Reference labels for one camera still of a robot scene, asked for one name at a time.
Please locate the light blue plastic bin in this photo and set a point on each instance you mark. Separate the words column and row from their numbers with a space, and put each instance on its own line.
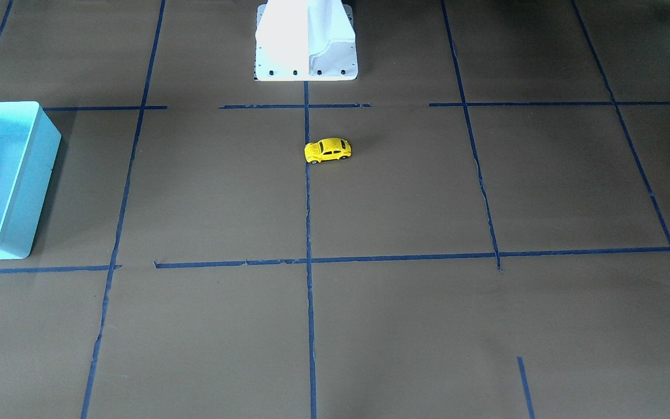
column 29, row 142

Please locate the yellow beetle toy car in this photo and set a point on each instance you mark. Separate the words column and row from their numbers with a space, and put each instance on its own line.
column 327, row 149

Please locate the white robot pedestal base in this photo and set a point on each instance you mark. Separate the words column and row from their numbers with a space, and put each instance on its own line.
column 305, row 40

